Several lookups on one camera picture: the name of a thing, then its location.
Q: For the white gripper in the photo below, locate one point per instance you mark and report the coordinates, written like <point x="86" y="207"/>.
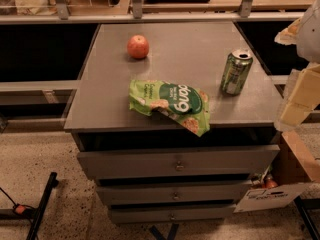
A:
<point x="310" y="34"/>

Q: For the green soda can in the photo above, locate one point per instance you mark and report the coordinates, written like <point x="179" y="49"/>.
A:
<point x="238" y="65"/>

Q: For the top grey drawer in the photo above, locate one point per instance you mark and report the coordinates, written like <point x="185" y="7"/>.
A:
<point x="145" y="163"/>

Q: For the grey drawer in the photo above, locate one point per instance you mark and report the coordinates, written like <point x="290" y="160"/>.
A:
<point x="145" y="163"/>
<point x="171" y="214"/>
<point x="172" y="192"/>

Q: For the green chip bag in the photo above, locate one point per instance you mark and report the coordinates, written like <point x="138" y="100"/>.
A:
<point x="183" y="104"/>

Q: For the orange bottle in box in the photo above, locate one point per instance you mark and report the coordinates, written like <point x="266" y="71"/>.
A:
<point x="269" y="182"/>

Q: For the cardboard box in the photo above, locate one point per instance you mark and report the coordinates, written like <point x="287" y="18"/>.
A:
<point x="294" y="169"/>

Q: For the grey drawer cabinet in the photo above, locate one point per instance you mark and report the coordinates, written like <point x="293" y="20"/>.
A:
<point x="156" y="133"/>

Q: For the red apple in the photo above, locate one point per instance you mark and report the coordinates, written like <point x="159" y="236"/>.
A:
<point x="138" y="47"/>

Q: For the bottom grey drawer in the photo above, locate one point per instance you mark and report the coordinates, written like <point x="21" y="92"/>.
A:
<point x="171" y="214"/>

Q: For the middle grey drawer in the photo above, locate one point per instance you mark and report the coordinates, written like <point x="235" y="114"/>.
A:
<point x="172" y="192"/>

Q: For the grey metal railing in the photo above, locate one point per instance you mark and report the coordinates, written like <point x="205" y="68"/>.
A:
<point x="101" y="11"/>

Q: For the black metal stand leg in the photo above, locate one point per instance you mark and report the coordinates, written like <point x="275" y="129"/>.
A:
<point x="40" y="210"/>

